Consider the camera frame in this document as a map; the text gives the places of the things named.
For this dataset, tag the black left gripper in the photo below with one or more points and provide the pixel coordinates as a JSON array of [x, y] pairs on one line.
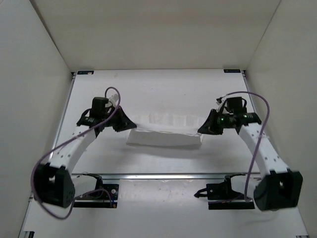
[[125, 122]]

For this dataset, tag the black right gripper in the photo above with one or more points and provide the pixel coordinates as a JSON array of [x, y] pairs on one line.
[[209, 127]]

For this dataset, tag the white pleated skirt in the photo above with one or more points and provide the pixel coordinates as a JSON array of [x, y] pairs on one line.
[[166, 131]]

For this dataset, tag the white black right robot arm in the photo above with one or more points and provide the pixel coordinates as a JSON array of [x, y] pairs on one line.
[[279, 186]]

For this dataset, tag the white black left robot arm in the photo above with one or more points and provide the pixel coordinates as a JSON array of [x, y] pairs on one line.
[[51, 182]]

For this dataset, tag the right dark corner label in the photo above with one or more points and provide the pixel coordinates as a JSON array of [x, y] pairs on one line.
[[232, 71]]

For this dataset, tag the dark corner label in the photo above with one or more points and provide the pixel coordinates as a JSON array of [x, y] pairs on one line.
[[232, 71], [85, 72]]

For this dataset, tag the left dark corner label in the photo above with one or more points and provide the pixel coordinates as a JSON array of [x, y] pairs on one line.
[[85, 72]]

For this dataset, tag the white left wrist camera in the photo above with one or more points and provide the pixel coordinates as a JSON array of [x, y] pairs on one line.
[[113, 100]]

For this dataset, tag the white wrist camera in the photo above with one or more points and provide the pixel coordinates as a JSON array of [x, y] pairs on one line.
[[221, 102], [113, 100]]

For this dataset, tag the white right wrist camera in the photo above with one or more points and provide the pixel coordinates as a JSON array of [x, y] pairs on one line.
[[221, 102]]

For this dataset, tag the aluminium table edge rail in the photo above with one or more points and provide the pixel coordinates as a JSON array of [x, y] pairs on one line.
[[161, 176]]

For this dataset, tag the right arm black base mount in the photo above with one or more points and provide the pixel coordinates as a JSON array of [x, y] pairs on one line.
[[221, 196]]

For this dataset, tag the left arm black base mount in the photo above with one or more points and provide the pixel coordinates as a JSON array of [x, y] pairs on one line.
[[92, 191]]

